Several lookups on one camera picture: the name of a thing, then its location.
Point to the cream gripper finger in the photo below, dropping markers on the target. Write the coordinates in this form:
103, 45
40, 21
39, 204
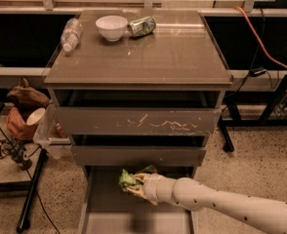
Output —
138, 191
141, 177

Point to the green rice chip bag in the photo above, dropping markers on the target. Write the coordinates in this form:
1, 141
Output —
127, 179

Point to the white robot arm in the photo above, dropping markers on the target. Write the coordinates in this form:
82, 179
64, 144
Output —
264, 214

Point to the bottom grey open drawer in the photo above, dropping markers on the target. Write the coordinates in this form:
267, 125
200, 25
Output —
109, 210

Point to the middle grey drawer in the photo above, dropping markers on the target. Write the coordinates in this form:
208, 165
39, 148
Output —
138, 156

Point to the top grey drawer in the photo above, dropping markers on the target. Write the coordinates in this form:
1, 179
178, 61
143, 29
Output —
137, 121

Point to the grey drawer cabinet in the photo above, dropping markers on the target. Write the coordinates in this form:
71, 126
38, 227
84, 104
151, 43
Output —
177, 66

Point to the clear plastic bin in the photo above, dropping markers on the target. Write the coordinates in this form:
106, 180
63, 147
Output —
49, 135

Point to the black stand leg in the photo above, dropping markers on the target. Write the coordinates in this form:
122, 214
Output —
24, 222

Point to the white cup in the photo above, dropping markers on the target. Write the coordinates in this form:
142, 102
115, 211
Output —
35, 117

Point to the small grey clamp device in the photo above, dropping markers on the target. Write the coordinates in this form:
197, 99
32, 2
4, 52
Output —
16, 150

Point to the green soda can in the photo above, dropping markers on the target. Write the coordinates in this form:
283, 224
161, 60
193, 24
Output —
142, 27

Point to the white bowl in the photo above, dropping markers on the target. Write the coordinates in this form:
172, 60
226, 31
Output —
111, 28

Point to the black power adapter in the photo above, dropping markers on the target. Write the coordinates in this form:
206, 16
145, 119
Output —
255, 72

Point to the clear plastic water bottle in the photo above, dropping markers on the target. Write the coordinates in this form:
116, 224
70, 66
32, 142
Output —
71, 35

